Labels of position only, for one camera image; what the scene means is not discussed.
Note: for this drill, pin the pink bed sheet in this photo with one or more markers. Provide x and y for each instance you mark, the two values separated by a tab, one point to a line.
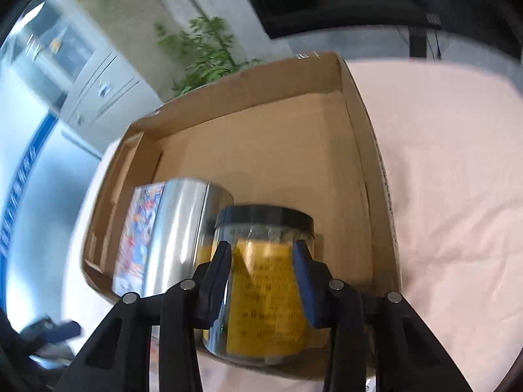
453	196

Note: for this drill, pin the silver metal can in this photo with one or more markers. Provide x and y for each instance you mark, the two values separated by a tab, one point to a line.
184	232

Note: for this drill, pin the colourful printed box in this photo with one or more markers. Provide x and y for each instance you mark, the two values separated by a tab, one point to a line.
137	237

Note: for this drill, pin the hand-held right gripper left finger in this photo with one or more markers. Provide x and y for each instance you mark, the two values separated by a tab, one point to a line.
221	271

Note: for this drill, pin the black monitor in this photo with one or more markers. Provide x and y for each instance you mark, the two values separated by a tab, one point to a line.
347	0

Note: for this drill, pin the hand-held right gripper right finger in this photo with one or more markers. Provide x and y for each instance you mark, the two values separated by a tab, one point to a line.
304	281

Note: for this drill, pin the green potted plant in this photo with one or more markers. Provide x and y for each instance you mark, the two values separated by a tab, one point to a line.
196	45

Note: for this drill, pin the yellow label jar black lid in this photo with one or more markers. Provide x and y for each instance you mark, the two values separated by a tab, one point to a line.
265	286

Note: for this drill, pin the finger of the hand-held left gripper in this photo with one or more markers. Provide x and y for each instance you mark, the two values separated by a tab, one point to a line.
57	330

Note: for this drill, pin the white cabinet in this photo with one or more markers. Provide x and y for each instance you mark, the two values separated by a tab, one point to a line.
81	73

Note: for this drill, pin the cardboard box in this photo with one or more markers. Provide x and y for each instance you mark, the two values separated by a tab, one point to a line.
261	163

